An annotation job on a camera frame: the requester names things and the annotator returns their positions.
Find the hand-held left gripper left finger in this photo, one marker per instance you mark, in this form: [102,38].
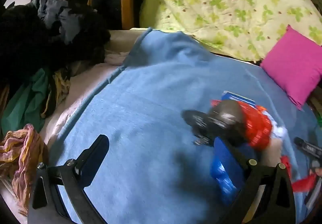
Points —
[93,153]

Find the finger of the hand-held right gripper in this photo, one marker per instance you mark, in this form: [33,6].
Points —
[202,140]
[195,118]

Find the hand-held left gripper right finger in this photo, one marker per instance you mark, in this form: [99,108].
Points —
[222,171]

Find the blue and white box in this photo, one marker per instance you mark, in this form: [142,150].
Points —
[237,97]

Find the red patterned garment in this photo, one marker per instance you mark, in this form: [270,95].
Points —
[259,126]

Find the blue fleece blanket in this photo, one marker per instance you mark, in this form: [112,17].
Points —
[151,113]

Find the white crumpled paper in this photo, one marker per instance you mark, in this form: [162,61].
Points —
[279,133]

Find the beige bed sheet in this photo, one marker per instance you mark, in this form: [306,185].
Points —
[78,88]

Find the pink and yellow scarf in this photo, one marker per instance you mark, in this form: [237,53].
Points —
[21,153]

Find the yellow and black cloth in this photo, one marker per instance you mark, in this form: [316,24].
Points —
[60,88]

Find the red wrapper piece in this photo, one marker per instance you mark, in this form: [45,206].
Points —
[303,181]

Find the green cloth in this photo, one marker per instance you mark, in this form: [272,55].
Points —
[27,103]

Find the pink pillow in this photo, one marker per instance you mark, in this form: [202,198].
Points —
[294,68]

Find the black elongated device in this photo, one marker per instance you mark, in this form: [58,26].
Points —
[308,148]

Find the green floral quilt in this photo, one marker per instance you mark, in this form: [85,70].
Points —
[226,7]

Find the pile of dark clothes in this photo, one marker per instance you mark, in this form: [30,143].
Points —
[30,42]

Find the wooden cabinet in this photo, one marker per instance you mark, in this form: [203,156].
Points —
[113,5]

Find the grey blue cloth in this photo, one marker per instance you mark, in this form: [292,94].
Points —
[56,12]

